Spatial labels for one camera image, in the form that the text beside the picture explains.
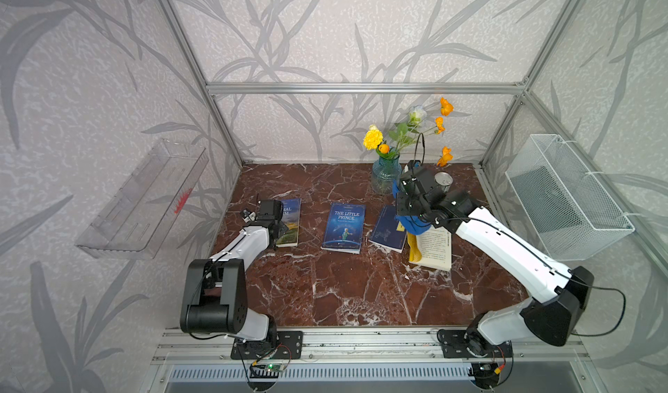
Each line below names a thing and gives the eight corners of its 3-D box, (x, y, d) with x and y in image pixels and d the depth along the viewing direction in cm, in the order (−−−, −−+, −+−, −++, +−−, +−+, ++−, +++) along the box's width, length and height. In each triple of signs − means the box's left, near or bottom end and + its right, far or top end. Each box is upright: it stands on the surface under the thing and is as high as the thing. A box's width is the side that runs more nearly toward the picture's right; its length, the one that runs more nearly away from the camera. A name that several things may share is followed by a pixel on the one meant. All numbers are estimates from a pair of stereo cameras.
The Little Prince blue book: (321, 249, 95) (321, 246, 94) (332, 204, 109) (331, 201, 107) (361, 254, 94) (361, 252, 92) (367, 208, 107) (367, 205, 106)
